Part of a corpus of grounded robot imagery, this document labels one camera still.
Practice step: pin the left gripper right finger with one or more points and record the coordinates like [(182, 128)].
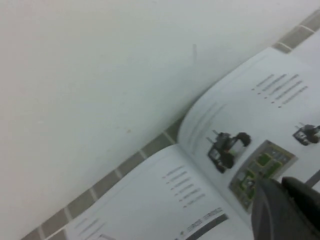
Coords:
[(307, 207)]

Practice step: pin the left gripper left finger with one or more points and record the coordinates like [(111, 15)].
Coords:
[(270, 212)]

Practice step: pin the white product catalogue book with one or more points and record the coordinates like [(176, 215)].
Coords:
[(225, 125)]

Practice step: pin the grey checkered tablecloth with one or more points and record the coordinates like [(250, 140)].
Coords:
[(106, 183)]

